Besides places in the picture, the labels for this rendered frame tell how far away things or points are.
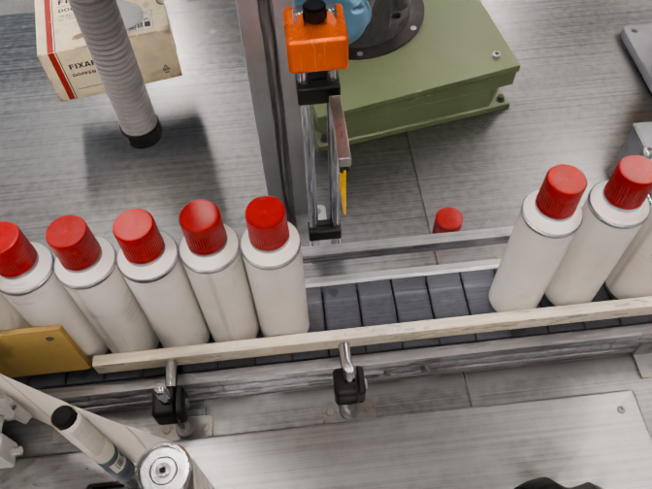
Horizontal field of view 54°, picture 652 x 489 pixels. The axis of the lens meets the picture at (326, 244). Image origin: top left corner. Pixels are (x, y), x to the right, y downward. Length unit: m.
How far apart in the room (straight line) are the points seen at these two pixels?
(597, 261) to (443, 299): 0.16
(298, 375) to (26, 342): 0.26
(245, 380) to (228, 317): 0.09
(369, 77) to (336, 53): 0.40
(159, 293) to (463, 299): 0.32
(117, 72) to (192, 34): 0.58
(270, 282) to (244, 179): 0.33
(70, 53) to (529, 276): 0.59
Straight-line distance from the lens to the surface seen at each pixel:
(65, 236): 0.54
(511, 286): 0.65
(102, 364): 0.67
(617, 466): 0.68
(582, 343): 0.73
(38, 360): 0.68
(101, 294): 0.57
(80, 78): 0.89
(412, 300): 0.70
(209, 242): 0.52
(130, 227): 0.52
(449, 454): 0.64
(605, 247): 0.62
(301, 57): 0.48
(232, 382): 0.68
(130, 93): 0.54
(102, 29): 0.51
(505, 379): 0.73
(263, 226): 0.50
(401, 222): 0.81
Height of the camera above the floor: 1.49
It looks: 56 degrees down
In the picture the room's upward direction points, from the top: 3 degrees counter-clockwise
